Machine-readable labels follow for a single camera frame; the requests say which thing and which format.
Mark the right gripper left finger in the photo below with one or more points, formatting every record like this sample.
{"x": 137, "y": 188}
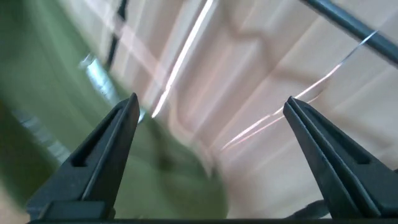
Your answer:
{"x": 102, "y": 161}

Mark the black clothes rack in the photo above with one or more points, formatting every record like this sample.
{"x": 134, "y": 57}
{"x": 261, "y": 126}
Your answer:
{"x": 357, "y": 28}

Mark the beige curtain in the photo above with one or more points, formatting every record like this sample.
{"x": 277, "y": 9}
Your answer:
{"x": 248, "y": 77}

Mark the pink clothes hanger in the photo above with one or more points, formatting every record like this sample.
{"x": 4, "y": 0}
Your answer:
{"x": 311, "y": 88}

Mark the green printed sleeveless shirt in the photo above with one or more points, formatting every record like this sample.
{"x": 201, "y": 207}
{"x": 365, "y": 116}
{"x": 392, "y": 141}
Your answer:
{"x": 46, "y": 77}

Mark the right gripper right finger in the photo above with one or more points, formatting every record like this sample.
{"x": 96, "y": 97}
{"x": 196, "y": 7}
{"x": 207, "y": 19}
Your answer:
{"x": 342, "y": 174}

